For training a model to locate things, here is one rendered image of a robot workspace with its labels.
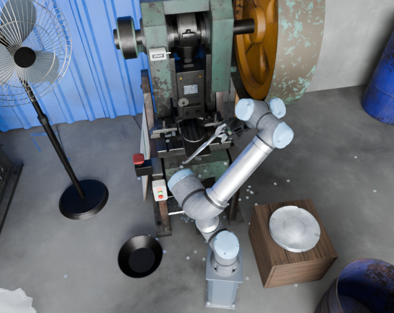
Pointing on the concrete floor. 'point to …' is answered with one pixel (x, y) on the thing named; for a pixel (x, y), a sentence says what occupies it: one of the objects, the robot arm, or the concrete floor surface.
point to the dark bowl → (140, 256)
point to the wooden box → (319, 252)
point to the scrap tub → (366, 289)
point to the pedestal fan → (9, 43)
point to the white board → (145, 147)
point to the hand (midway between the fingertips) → (219, 133)
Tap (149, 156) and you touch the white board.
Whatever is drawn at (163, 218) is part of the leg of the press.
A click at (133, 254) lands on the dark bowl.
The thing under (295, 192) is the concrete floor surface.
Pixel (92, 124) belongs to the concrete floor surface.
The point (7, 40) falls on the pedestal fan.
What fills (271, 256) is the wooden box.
